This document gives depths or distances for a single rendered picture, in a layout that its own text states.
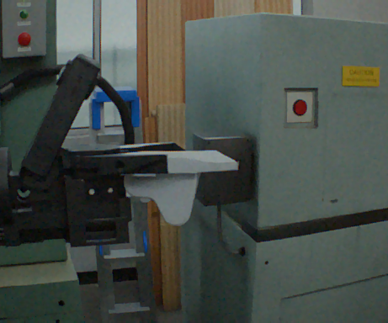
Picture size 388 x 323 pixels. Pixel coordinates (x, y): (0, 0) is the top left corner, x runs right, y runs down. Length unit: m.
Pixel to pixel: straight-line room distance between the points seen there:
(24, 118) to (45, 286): 0.40
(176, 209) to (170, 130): 2.03
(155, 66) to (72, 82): 2.11
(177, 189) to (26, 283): 0.85
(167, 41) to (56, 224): 2.15
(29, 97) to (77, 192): 0.80
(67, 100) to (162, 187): 0.11
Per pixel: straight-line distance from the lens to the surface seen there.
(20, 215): 0.45
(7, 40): 1.14
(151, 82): 2.53
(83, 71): 0.44
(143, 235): 2.08
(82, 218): 0.43
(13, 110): 1.21
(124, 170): 0.40
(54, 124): 0.43
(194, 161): 0.40
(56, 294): 1.24
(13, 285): 1.22
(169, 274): 2.57
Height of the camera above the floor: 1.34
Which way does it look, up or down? 13 degrees down
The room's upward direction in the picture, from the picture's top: straight up
